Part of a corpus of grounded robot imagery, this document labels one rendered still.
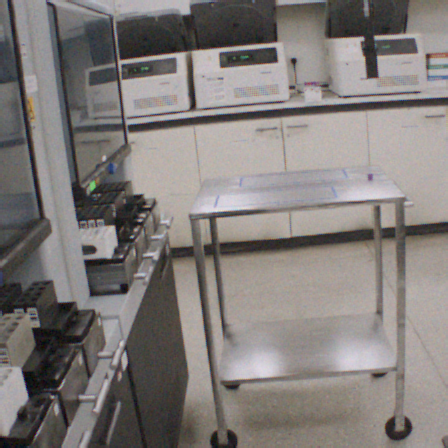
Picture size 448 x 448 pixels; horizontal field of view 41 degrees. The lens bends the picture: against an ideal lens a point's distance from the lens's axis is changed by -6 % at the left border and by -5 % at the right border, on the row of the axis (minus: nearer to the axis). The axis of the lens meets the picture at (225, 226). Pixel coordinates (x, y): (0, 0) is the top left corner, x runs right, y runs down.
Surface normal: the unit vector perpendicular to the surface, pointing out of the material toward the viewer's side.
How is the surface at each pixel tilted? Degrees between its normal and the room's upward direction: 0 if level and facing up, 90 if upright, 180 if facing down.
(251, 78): 90
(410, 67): 90
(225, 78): 90
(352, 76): 90
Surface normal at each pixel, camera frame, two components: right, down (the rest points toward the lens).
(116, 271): -0.03, 0.29
